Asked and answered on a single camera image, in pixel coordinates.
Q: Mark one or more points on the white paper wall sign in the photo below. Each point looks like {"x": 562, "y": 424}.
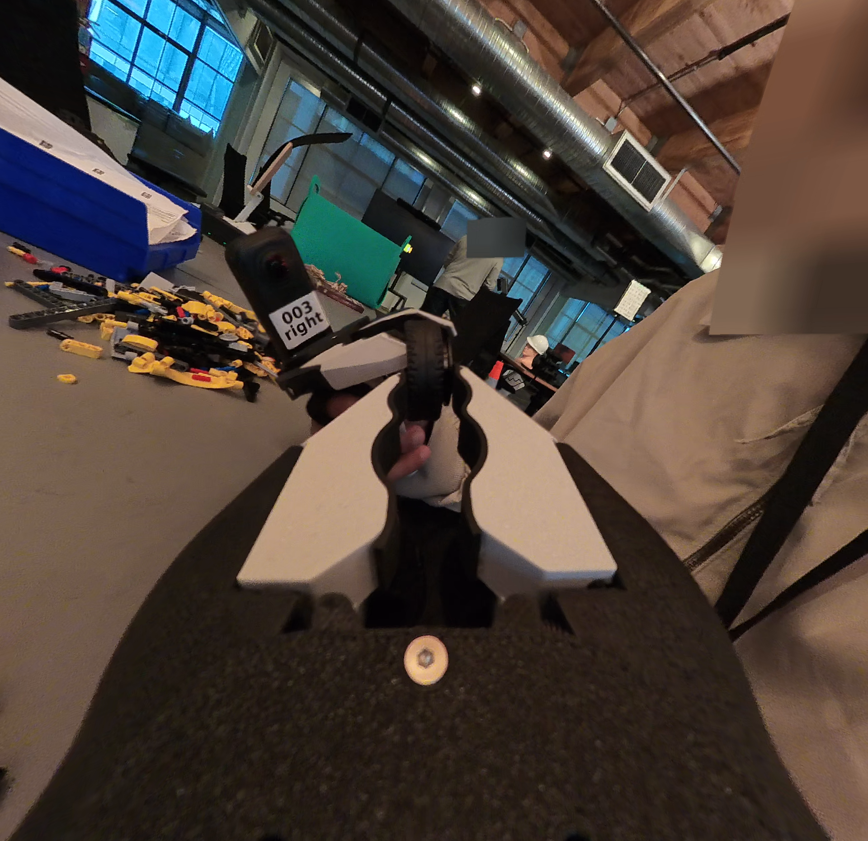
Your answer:
{"x": 633, "y": 298}

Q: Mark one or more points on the brown wooden model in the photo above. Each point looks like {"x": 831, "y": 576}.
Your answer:
{"x": 336, "y": 288}

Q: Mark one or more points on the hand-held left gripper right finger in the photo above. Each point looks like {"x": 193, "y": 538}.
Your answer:
{"x": 542, "y": 515}

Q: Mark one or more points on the black toy wheel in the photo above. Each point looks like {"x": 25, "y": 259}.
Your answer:
{"x": 427, "y": 366}

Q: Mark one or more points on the person's right forearm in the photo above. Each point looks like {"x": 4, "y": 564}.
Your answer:
{"x": 444, "y": 471}

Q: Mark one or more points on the person's beige jacket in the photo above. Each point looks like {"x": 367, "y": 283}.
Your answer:
{"x": 678, "y": 414}

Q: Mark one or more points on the orange traffic cone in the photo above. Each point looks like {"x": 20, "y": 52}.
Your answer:
{"x": 496, "y": 376}

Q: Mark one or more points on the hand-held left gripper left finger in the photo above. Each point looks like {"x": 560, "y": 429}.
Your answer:
{"x": 312, "y": 515}

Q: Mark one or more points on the gridded glass window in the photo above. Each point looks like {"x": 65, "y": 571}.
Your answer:
{"x": 163, "y": 47}

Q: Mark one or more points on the person's right hand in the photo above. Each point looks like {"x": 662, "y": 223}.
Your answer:
{"x": 410, "y": 451}

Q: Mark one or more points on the white vent grille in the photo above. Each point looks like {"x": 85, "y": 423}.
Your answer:
{"x": 637, "y": 169}

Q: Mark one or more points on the folded white instruction sheets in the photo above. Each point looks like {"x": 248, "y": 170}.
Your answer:
{"x": 68, "y": 149}

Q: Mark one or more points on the grey desk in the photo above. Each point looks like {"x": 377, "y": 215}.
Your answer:
{"x": 135, "y": 481}

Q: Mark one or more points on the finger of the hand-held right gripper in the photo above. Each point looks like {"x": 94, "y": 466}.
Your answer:
{"x": 407, "y": 319}
{"x": 366, "y": 363}

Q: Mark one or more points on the black standing panel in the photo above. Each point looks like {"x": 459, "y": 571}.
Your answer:
{"x": 41, "y": 54}

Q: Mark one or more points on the pile of toy bricks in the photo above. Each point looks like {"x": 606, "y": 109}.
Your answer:
{"x": 183, "y": 339}

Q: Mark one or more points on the silver ventilation duct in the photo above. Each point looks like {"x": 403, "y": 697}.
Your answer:
{"x": 508, "y": 74}

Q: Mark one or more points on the blue plastic bin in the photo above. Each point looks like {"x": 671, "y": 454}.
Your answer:
{"x": 68, "y": 217}

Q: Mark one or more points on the wooden desk lamp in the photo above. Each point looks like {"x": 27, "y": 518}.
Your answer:
{"x": 319, "y": 139}

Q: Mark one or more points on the black wall screen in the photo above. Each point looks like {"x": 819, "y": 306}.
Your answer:
{"x": 407, "y": 230}

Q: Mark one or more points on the black device green light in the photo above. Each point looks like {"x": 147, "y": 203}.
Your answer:
{"x": 220, "y": 227}

